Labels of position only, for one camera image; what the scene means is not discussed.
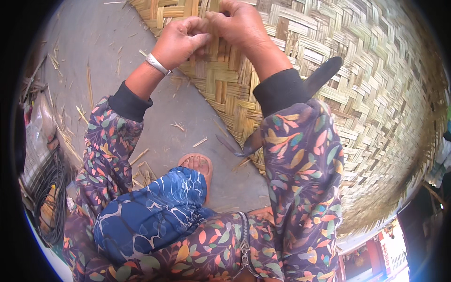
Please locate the person's left hand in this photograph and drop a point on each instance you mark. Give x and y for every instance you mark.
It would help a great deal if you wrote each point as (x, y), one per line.
(174, 44)

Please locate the person's right hand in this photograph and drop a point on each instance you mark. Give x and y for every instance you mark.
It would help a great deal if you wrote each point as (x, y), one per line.
(246, 26)

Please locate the woven bamboo mat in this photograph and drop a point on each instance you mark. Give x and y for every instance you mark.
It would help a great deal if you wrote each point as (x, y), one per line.
(370, 88)

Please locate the dark curved billhook knife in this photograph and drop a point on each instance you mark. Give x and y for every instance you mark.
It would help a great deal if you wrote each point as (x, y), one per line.
(322, 72)

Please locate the scattered bamboo slivers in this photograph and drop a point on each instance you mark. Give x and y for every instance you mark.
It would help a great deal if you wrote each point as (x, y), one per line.
(200, 142)

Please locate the clear plastic bag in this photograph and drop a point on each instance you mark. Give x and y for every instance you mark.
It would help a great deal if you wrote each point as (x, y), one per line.
(40, 120)

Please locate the person's legs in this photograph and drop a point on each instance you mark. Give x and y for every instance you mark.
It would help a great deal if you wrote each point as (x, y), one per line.
(151, 211)

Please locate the person's body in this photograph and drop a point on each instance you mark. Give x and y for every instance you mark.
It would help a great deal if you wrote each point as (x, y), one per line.
(211, 250)

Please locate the white green cloth bundle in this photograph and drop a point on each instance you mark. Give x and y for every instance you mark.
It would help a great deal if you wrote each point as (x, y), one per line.
(442, 158)

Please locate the red building front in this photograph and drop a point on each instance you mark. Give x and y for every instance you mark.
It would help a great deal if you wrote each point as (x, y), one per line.
(373, 250)

